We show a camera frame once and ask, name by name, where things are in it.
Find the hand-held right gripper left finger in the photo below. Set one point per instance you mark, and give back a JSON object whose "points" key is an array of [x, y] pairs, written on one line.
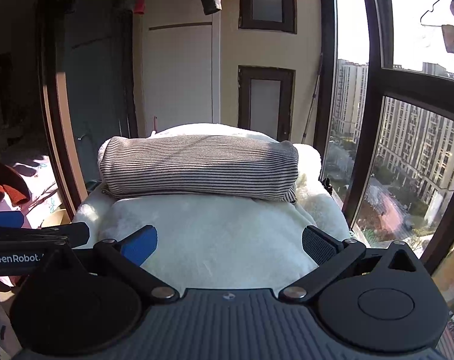
{"points": [[139, 245]]}

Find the pale printed mat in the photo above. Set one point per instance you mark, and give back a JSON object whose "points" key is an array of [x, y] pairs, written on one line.
{"points": [[39, 195]]}

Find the small black object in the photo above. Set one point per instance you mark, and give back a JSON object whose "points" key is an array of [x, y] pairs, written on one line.
{"points": [[327, 185]]}

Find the striped shirt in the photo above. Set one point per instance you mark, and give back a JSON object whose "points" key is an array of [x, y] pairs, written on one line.
{"points": [[197, 165]]}

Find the pale hanging garment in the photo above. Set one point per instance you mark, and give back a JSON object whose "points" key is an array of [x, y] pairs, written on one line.
{"points": [[453, 33]]}

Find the brown door frame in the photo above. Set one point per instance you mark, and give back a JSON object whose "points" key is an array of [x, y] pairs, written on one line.
{"points": [[62, 138]]}

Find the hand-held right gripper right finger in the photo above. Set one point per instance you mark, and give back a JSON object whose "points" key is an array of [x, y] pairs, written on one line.
{"points": [[320, 245]]}

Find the white cabinet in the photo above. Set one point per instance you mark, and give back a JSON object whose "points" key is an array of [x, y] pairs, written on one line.
{"points": [[178, 75]]}

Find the long thin pole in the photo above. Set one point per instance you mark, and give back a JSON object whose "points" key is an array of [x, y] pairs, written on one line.
{"points": [[312, 101]]}

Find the dark red knit garment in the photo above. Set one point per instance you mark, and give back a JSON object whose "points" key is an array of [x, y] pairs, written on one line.
{"points": [[6, 195]]}

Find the tan box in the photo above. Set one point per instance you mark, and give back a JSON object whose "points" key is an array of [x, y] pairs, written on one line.
{"points": [[56, 219]]}

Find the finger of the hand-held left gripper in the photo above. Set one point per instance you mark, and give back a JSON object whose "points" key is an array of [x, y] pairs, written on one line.
{"points": [[73, 232], [4, 219]]}

